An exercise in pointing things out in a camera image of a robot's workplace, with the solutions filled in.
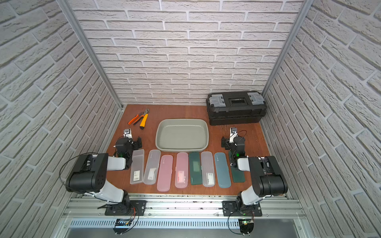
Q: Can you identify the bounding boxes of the dark green pencil case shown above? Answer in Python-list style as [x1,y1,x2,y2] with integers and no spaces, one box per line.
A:
[189,152,202,185]
[230,162,246,183]

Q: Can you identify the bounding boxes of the blue pencil case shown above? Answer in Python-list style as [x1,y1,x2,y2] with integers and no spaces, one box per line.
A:
[214,152,231,188]

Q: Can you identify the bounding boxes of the clear pencil case with label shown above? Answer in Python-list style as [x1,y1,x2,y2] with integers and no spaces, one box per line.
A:
[201,151,215,187]

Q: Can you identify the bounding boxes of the pink pencil case with label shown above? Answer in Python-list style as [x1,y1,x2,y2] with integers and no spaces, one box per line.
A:
[175,152,189,188]

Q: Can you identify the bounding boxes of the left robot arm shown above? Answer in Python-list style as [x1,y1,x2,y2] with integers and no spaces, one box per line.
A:
[63,136,142,216]

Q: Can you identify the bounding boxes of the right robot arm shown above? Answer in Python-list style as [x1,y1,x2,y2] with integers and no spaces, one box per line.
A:
[221,135,288,214]

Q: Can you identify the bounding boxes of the clear rectangular pencil case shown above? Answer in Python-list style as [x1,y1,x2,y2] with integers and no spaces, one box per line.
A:
[130,149,144,184]

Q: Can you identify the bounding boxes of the clear rounded pencil case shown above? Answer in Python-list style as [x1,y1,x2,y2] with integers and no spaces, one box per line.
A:
[143,149,161,185]

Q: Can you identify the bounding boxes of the grey plastic storage tray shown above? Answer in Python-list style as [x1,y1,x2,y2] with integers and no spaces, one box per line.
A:
[155,119,209,152]

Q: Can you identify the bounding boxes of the pink pencil case left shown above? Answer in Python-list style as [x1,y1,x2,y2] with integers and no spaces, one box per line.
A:
[157,155,173,192]

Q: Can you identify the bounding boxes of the black plastic toolbox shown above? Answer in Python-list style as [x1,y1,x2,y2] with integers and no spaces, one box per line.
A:
[206,91,267,126]

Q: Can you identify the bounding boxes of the right controller board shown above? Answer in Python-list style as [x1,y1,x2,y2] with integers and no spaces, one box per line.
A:
[238,219,255,236]

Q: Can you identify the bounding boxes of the controller board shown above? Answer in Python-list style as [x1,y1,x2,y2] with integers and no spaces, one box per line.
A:
[113,219,134,235]
[238,219,255,236]

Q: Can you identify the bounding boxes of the left controller board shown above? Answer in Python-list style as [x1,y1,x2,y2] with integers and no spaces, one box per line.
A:
[113,219,134,235]

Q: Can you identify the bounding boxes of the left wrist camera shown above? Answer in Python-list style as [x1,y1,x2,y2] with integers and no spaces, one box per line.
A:
[123,129,132,139]

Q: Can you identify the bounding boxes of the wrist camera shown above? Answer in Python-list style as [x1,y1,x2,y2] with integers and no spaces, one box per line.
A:
[229,128,238,143]
[123,129,132,139]

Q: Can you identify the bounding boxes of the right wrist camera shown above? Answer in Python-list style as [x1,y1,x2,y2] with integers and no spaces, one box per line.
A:
[229,128,238,143]

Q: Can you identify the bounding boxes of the yellow handled cutter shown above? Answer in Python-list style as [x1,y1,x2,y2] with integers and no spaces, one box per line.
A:
[140,109,149,130]

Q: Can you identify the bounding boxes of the orange handled pliers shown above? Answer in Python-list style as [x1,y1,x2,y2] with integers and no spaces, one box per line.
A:
[128,111,147,125]

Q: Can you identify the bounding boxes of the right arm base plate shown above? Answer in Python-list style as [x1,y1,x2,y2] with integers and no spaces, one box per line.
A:
[222,200,263,217]

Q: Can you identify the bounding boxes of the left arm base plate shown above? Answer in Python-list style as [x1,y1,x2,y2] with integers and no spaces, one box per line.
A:
[105,200,147,216]

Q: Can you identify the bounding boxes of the aluminium mounting rail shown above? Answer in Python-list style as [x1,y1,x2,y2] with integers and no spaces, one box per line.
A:
[63,193,307,219]

